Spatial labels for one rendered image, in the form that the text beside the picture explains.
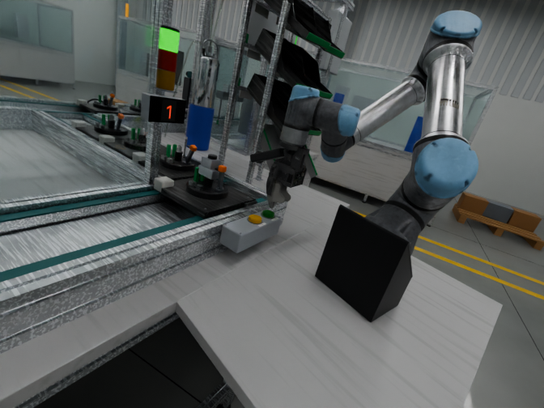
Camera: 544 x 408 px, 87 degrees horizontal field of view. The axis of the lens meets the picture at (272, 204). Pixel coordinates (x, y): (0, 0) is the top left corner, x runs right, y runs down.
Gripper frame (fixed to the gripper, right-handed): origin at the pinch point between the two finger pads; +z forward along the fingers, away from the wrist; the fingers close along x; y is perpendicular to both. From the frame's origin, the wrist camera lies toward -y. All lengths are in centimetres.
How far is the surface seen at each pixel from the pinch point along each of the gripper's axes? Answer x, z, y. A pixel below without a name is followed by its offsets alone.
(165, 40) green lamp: -19, -38, -32
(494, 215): 549, 79, 131
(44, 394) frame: -62, 20, 3
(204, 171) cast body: -8.5, -3.9, -21.9
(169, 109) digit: -17.1, -20.6, -30.6
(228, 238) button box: -17.4, 7.2, -0.3
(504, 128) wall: 872, -77, 106
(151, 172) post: -18.2, 0.0, -35.0
